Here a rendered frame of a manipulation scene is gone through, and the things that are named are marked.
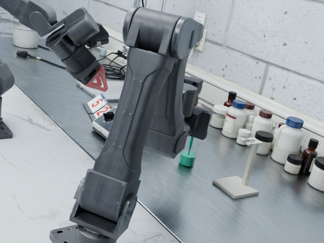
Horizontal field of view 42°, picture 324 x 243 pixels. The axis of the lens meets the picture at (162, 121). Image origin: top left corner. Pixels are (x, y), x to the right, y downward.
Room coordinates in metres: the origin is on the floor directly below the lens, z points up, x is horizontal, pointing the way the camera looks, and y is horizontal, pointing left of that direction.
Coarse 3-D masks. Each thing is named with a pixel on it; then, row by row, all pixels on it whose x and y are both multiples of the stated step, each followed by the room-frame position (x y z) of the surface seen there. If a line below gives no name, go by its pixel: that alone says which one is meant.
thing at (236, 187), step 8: (248, 144) 0.91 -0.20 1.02; (256, 144) 0.92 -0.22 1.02; (256, 152) 0.94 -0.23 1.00; (248, 160) 0.94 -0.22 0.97; (248, 168) 0.94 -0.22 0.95; (232, 176) 0.97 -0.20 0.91; (248, 176) 0.94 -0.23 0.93; (216, 184) 0.92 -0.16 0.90; (224, 184) 0.92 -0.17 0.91; (232, 184) 0.93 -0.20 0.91; (240, 184) 0.94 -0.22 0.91; (248, 184) 0.95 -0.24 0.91; (232, 192) 0.89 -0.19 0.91; (240, 192) 0.89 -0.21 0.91; (248, 192) 0.90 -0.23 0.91; (256, 192) 0.91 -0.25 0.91
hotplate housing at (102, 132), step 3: (111, 108) 1.15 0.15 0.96; (93, 123) 1.11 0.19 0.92; (96, 123) 1.11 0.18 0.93; (93, 126) 1.11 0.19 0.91; (96, 126) 1.10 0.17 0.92; (99, 126) 1.09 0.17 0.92; (93, 129) 1.11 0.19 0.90; (96, 129) 1.10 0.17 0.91; (99, 129) 1.09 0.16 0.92; (102, 129) 1.08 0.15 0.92; (105, 129) 1.07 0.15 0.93; (99, 132) 1.09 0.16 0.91; (102, 132) 1.07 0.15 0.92; (105, 132) 1.06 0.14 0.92; (108, 132) 1.06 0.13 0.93; (102, 135) 1.08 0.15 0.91; (105, 135) 1.06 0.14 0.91; (105, 138) 1.06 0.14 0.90
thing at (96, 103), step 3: (99, 96) 1.33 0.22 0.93; (93, 99) 1.33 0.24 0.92; (96, 99) 1.32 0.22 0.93; (99, 99) 1.31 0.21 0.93; (102, 99) 1.30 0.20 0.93; (90, 102) 1.32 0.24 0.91; (93, 102) 1.31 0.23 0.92; (96, 102) 1.30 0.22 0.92; (99, 102) 1.29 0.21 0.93; (102, 102) 1.28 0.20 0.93; (105, 102) 1.27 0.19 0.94; (93, 105) 1.29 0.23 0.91; (96, 105) 1.28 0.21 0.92; (99, 105) 1.27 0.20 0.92; (102, 105) 1.26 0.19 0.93; (93, 108) 1.27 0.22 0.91; (96, 108) 1.26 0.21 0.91
